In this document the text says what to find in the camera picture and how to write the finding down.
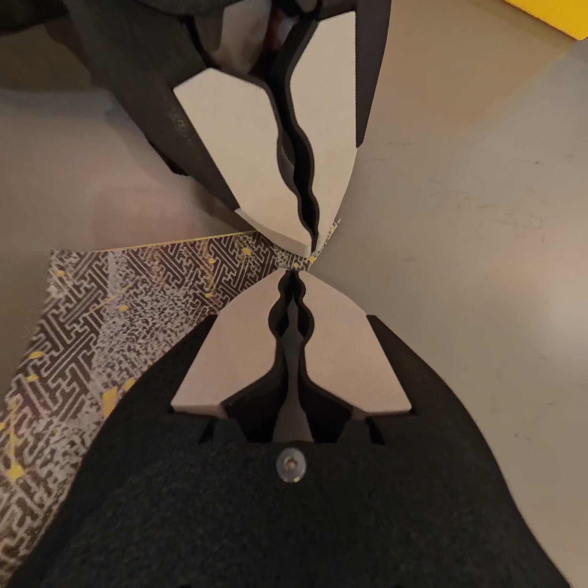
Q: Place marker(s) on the black patterned origami paper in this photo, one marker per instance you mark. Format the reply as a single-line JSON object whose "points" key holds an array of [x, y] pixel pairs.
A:
{"points": [[138, 298]]}

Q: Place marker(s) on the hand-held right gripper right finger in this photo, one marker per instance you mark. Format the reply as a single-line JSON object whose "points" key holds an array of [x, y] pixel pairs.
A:
{"points": [[353, 363]]}

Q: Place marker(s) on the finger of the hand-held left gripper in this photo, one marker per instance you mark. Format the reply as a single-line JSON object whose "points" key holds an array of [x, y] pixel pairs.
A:
{"points": [[328, 105], [239, 151]]}

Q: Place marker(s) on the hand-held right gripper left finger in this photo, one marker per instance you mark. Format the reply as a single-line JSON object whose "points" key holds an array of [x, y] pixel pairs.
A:
{"points": [[234, 358]]}

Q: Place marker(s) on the yellow bin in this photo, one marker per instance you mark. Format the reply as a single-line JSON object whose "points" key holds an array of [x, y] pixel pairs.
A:
{"points": [[551, 13]]}

